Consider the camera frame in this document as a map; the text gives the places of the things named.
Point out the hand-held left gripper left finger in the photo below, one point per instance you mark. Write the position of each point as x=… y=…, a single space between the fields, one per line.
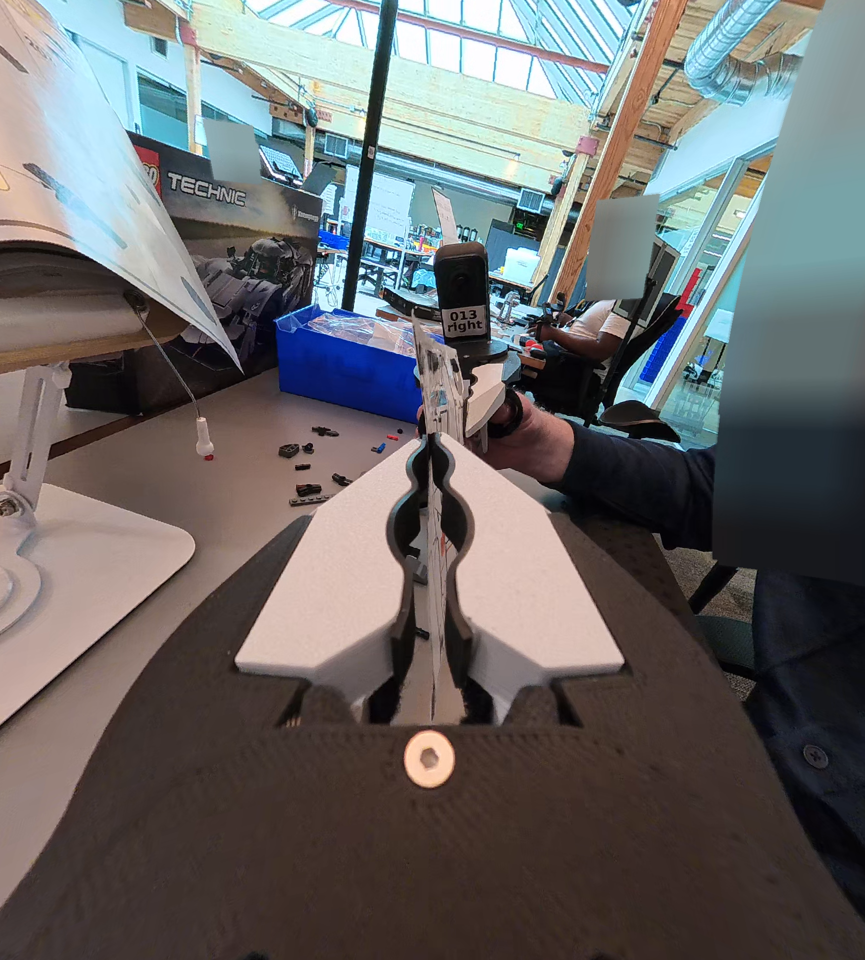
x=327 y=592

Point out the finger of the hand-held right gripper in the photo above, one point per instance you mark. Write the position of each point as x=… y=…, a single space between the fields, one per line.
x=485 y=394

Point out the scattered small lego pieces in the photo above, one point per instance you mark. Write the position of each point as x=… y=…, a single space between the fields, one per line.
x=290 y=450

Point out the person's right hand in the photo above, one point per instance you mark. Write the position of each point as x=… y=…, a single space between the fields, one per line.
x=541 y=446

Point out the clear bags of lego parts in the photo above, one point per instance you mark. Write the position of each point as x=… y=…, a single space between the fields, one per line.
x=357 y=330

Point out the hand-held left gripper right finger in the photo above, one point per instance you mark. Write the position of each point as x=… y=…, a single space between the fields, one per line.
x=537 y=592

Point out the dark lego set box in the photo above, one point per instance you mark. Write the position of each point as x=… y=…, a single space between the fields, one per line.
x=252 y=225

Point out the white sticker sheet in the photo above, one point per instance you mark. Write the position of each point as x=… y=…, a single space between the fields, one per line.
x=440 y=390

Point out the cluttered work table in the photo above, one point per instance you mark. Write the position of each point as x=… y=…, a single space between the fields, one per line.
x=402 y=300

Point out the studio light panel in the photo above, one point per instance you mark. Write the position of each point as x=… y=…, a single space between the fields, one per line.
x=281 y=165

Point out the blue plastic bin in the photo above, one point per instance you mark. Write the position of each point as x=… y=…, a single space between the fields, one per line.
x=342 y=375

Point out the white whiteboard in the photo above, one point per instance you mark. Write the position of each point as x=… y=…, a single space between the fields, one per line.
x=387 y=206

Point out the black pole floor lamp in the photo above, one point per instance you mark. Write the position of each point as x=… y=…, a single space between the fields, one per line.
x=369 y=150

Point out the silver ventilation duct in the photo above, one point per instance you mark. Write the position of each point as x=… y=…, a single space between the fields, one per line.
x=732 y=67

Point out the person's right forearm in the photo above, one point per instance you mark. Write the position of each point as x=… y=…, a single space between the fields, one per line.
x=642 y=487

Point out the dark office chair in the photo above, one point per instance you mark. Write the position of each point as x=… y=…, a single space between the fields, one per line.
x=650 y=337

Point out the white book stand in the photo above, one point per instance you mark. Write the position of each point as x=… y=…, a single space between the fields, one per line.
x=102 y=562

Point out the open lego instruction book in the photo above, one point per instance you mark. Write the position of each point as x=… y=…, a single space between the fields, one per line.
x=65 y=150

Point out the person's dark shirt torso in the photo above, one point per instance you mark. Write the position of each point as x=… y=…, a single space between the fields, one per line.
x=837 y=712

